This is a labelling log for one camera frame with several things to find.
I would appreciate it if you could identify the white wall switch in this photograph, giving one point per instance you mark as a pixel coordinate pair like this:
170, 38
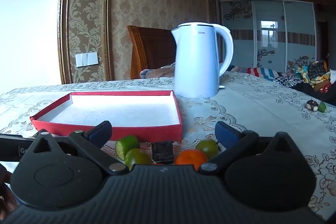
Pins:
86, 59

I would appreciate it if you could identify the red shallow cardboard box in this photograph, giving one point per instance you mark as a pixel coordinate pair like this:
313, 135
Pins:
144, 133

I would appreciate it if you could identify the pink blanket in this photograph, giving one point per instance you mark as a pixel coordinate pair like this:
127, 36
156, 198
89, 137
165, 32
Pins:
160, 71

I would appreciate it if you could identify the dark sugarcane piece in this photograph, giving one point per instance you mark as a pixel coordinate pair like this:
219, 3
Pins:
162, 151

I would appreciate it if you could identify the wooden bed headboard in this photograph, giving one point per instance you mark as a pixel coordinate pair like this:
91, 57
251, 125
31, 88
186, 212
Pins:
155, 50

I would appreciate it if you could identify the dark cloth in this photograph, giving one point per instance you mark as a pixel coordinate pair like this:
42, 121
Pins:
302, 88

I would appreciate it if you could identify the orange tangerine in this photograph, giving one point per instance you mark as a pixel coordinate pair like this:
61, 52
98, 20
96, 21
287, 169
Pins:
191, 158

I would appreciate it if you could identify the wardrobe with floral glass doors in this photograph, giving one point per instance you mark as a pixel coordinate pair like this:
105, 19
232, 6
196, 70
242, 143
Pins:
270, 43

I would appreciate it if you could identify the colourful cloth pile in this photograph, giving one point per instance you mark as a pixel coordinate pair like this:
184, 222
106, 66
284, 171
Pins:
315, 71

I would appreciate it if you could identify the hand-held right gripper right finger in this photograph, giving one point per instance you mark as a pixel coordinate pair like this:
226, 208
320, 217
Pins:
225, 132

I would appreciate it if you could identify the white electric kettle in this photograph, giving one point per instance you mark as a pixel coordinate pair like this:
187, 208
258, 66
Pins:
197, 64

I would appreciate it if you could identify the person's left hand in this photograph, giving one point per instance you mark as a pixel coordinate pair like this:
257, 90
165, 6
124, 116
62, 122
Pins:
5, 197

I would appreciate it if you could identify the white floral lace tablecloth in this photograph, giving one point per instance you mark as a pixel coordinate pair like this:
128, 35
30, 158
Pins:
249, 108

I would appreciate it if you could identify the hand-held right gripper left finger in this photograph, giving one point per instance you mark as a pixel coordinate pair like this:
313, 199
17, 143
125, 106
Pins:
101, 130

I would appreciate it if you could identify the gold ornate wall frame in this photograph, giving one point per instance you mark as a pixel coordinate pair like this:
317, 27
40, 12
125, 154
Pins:
63, 29

